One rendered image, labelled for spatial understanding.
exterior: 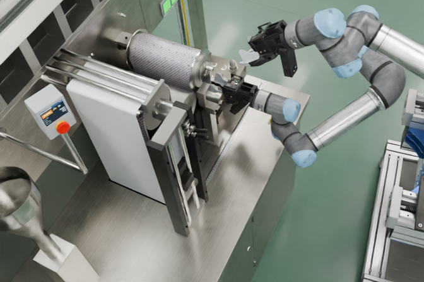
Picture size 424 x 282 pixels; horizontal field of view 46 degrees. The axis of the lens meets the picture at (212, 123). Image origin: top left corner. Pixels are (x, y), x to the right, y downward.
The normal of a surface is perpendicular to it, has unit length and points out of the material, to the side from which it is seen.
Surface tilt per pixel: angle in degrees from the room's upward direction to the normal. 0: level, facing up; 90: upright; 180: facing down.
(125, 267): 0
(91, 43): 90
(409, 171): 0
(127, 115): 90
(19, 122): 90
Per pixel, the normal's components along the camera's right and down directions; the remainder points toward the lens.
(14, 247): 0.89, 0.32
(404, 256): -0.08, -0.59
